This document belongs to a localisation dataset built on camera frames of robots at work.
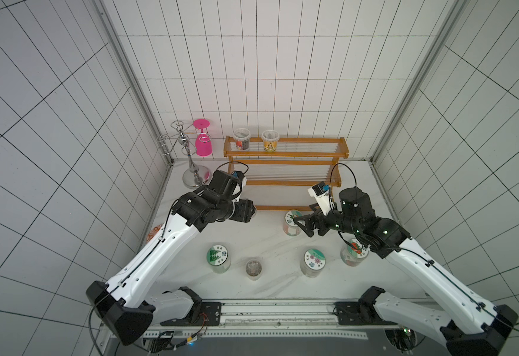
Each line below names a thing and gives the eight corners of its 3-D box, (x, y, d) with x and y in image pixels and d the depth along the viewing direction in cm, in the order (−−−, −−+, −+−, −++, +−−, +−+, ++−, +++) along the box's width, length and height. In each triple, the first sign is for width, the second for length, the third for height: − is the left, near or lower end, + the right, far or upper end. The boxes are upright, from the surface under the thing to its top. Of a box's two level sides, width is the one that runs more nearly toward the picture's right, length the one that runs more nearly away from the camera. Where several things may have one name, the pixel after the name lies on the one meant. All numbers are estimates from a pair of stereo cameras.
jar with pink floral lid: (301, 277, 82) (305, 270, 76) (299, 257, 87) (302, 248, 81) (322, 277, 82) (327, 270, 76) (319, 257, 87) (323, 248, 81)
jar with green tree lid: (207, 273, 82) (204, 267, 77) (211, 251, 87) (207, 245, 82) (229, 273, 82) (227, 267, 77) (231, 251, 87) (229, 245, 82)
